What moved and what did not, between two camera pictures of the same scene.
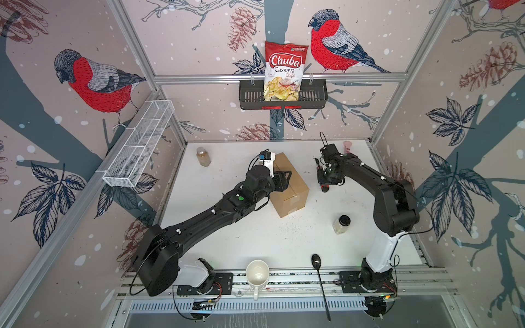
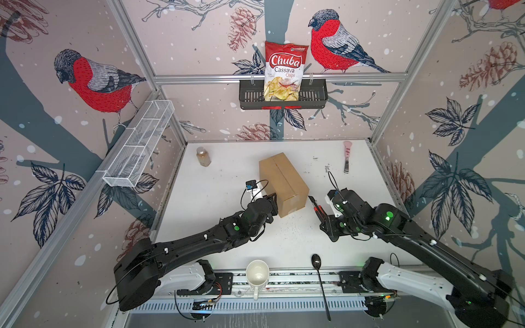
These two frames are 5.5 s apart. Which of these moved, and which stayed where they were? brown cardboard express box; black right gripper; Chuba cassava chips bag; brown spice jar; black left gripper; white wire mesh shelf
Moved: black right gripper; black left gripper
Stayed: Chuba cassava chips bag; brown cardboard express box; white wire mesh shelf; brown spice jar
